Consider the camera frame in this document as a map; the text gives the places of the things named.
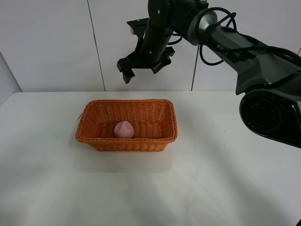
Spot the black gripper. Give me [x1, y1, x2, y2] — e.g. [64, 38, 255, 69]
[117, 18, 174, 84]

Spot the pink peach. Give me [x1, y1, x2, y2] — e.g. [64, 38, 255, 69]
[114, 121, 134, 138]

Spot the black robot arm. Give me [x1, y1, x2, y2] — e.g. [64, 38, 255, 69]
[117, 0, 301, 147]

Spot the orange woven wicker basket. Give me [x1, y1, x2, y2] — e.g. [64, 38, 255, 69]
[75, 99, 178, 152]

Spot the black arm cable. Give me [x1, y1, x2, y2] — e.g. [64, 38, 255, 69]
[168, 6, 301, 71]

